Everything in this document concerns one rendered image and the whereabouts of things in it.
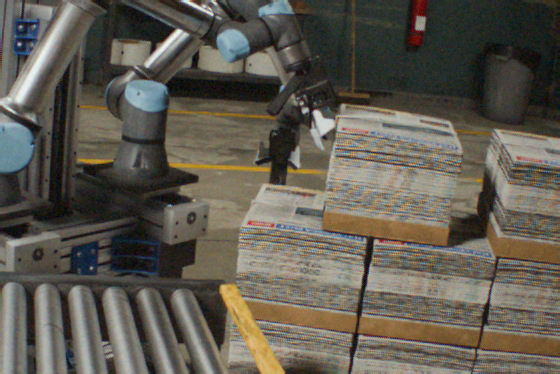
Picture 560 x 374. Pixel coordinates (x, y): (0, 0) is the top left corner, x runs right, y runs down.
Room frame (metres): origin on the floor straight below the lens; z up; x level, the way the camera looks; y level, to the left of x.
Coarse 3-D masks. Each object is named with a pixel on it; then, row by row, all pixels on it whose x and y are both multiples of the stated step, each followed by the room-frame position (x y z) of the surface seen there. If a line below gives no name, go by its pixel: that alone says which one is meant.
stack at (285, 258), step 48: (288, 192) 2.24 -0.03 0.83; (240, 240) 1.95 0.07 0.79; (288, 240) 1.94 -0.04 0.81; (336, 240) 1.93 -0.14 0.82; (384, 240) 1.95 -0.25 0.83; (480, 240) 2.03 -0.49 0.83; (240, 288) 1.95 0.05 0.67; (288, 288) 1.94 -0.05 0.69; (336, 288) 1.93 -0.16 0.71; (384, 288) 1.93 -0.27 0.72; (432, 288) 1.92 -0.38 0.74; (480, 288) 1.91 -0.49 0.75; (528, 288) 1.90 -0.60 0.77; (240, 336) 1.94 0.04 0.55; (288, 336) 1.93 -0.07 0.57; (336, 336) 1.93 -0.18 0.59; (384, 336) 1.94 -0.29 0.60; (528, 336) 1.90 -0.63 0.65
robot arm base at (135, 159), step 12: (132, 144) 2.27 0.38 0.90; (144, 144) 2.27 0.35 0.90; (156, 144) 2.28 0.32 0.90; (120, 156) 2.28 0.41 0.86; (132, 156) 2.26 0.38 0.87; (144, 156) 2.26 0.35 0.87; (156, 156) 2.28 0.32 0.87; (120, 168) 2.26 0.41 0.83; (132, 168) 2.25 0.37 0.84; (144, 168) 2.26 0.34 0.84; (156, 168) 2.27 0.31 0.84; (168, 168) 2.31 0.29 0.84
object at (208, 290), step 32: (0, 288) 1.50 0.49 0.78; (32, 288) 1.52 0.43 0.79; (64, 288) 1.53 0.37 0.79; (96, 288) 1.55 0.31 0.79; (128, 288) 1.57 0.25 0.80; (160, 288) 1.58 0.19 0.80; (192, 288) 1.60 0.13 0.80; (32, 320) 1.52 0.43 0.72; (64, 320) 1.53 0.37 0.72; (224, 320) 1.62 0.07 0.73
